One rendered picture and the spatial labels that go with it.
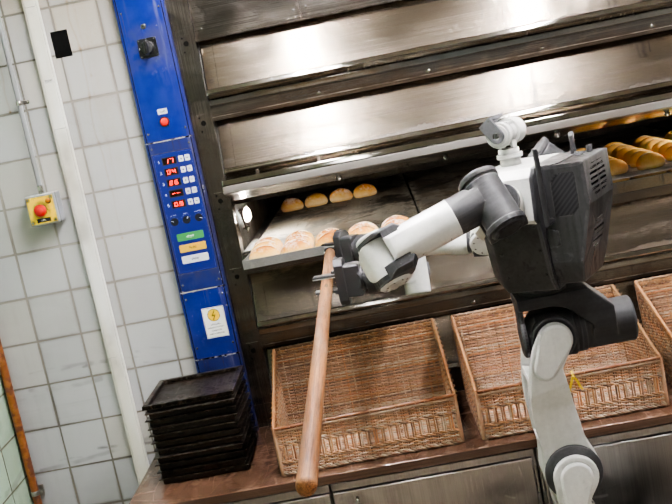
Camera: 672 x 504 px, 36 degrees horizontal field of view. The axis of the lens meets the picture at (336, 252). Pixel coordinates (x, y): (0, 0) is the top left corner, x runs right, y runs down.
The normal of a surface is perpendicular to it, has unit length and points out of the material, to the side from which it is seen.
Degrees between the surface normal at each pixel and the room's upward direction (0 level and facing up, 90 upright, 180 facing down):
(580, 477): 90
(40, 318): 90
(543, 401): 114
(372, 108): 70
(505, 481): 92
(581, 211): 90
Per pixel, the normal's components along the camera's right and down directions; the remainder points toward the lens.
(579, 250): -0.50, 0.24
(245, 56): -0.07, -0.19
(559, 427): -0.03, 0.17
